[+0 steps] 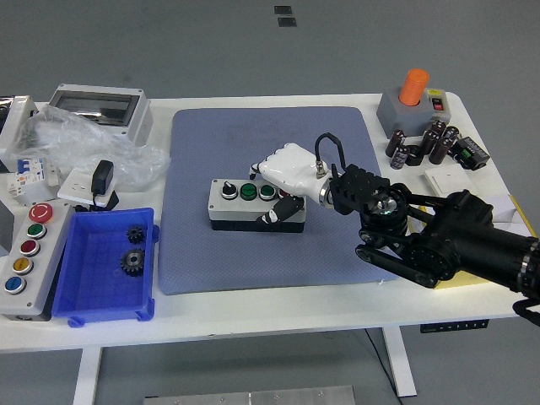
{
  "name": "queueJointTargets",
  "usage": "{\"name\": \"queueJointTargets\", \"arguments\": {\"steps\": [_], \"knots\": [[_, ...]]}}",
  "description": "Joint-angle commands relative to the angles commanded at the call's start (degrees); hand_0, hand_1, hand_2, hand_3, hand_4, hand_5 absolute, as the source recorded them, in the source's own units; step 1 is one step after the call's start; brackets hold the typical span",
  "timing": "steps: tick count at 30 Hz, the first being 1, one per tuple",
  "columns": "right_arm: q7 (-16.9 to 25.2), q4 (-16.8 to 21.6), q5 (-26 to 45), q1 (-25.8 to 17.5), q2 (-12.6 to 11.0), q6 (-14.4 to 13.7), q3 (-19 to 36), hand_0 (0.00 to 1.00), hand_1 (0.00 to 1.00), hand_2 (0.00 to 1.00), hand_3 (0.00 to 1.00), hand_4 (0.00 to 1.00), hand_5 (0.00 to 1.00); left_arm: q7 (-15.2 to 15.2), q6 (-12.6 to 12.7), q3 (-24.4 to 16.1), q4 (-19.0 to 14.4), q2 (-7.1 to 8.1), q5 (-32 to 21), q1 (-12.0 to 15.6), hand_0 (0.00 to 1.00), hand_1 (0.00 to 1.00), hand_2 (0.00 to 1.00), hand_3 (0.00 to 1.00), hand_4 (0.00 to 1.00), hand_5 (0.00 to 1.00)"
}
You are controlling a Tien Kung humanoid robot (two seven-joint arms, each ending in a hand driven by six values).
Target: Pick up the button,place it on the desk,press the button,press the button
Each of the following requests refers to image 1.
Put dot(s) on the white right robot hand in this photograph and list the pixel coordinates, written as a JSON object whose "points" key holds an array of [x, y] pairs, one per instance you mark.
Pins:
{"points": [[291, 169]]}

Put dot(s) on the grey four-control button box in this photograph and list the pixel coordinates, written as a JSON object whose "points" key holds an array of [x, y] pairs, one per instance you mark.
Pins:
{"points": [[236, 211]]}

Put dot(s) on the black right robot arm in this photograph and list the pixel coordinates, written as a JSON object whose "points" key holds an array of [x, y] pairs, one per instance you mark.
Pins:
{"points": [[464, 240]]}

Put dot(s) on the grey five-button control box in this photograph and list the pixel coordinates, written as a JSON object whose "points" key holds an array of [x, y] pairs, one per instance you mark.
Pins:
{"points": [[42, 253]]}

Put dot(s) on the blue-grey table mat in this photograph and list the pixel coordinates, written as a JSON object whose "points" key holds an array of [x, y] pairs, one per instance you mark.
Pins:
{"points": [[219, 139]]}

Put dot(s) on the black cylindrical capacitor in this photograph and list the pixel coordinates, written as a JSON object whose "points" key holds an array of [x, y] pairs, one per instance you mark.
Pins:
{"points": [[396, 142], [439, 127], [429, 142], [399, 158], [451, 134], [439, 152]]}

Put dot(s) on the dark floor socket cover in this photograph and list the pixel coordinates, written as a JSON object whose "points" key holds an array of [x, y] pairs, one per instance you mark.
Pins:
{"points": [[282, 9], [287, 22]]}

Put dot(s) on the orange cylinder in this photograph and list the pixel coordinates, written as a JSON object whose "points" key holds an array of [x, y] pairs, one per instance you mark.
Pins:
{"points": [[414, 86]]}

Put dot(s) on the small black gear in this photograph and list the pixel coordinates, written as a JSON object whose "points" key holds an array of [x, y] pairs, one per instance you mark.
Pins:
{"points": [[136, 235]]}

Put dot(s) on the small black block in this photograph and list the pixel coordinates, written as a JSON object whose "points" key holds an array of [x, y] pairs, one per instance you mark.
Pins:
{"points": [[112, 201]]}

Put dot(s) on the large black gear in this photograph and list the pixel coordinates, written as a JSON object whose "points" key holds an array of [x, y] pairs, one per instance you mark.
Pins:
{"points": [[133, 262]]}

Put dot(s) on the black module with green terminal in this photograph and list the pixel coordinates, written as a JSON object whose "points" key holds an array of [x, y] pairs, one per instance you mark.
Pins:
{"points": [[474, 154]]}

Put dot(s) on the black power adapter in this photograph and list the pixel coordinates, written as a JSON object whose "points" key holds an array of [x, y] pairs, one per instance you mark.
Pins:
{"points": [[102, 175]]}

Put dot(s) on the clear plastic bag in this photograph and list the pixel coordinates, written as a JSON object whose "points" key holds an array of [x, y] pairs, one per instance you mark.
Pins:
{"points": [[84, 139]]}

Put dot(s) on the white table leg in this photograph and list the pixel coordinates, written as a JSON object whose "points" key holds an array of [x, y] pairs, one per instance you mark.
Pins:
{"points": [[88, 375], [401, 363]]}

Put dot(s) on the blue plastic bin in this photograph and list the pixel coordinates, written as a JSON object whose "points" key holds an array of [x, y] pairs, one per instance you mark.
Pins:
{"points": [[93, 278]]}

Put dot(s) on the black table control panel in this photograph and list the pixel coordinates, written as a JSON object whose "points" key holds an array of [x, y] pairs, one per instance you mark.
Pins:
{"points": [[455, 326]]}

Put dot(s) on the grey metal floor plate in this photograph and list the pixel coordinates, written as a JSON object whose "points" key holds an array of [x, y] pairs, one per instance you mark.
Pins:
{"points": [[249, 397]]}

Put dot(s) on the white circuit breaker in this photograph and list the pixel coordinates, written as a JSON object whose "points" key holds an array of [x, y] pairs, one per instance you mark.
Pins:
{"points": [[27, 171]]}

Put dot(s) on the white box with black window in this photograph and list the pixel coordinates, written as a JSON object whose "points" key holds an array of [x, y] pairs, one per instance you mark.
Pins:
{"points": [[19, 122]]}

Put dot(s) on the grey switch box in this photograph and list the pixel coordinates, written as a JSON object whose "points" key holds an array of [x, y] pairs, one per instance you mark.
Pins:
{"points": [[401, 116]]}

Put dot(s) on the white wall switch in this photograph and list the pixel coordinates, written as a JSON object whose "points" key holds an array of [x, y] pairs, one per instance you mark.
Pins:
{"points": [[450, 182]]}

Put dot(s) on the grey enclosure with clear lid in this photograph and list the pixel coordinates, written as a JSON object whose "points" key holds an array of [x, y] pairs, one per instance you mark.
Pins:
{"points": [[135, 122]]}

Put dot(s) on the white wall socket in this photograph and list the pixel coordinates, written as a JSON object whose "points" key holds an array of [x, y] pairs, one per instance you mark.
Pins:
{"points": [[73, 185]]}

